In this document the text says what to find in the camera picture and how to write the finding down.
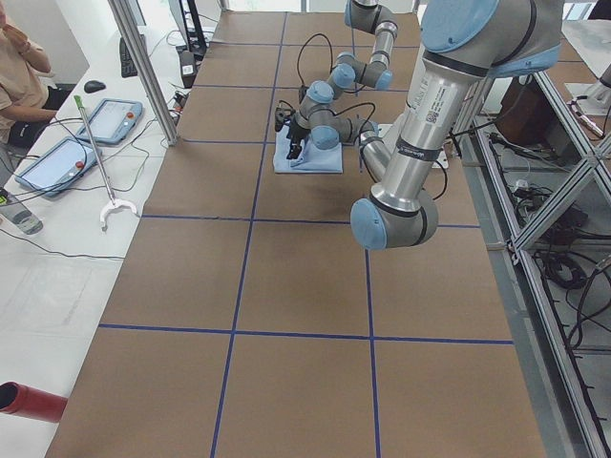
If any blue teach pendant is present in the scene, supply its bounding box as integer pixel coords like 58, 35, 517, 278
88, 98, 143, 146
14, 137, 96, 197

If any metal reacher grabber tool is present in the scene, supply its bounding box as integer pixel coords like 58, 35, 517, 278
74, 95, 138, 232

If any black power adapter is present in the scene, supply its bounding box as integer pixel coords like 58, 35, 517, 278
179, 50, 198, 89

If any aluminium frame post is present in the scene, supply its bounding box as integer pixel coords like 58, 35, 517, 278
108, 0, 178, 146

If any far blue teach pendant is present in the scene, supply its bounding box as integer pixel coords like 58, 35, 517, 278
88, 98, 143, 146

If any clear water bottle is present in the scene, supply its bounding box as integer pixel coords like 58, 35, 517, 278
1, 188, 44, 235

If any red cylinder bottle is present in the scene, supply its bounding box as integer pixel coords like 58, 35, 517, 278
1, 382, 68, 424

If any black cable on desk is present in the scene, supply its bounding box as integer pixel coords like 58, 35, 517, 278
0, 223, 126, 261

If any light blue t-shirt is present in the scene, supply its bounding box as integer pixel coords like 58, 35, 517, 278
273, 126, 343, 174

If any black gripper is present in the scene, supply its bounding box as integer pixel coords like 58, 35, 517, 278
285, 122, 310, 160

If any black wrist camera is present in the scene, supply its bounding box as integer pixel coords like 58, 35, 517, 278
274, 107, 295, 133

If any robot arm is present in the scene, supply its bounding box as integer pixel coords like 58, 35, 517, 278
288, 1, 563, 250
296, 1, 398, 102

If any black computer mouse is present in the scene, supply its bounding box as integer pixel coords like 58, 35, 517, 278
83, 80, 106, 94

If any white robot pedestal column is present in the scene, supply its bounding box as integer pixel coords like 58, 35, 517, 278
378, 123, 450, 171

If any near blue teach pendant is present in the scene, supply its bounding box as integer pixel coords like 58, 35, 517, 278
14, 137, 96, 197

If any seated person beige shirt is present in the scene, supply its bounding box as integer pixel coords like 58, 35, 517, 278
1, 10, 69, 149

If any black keyboard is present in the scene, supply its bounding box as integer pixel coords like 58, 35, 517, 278
118, 37, 137, 78

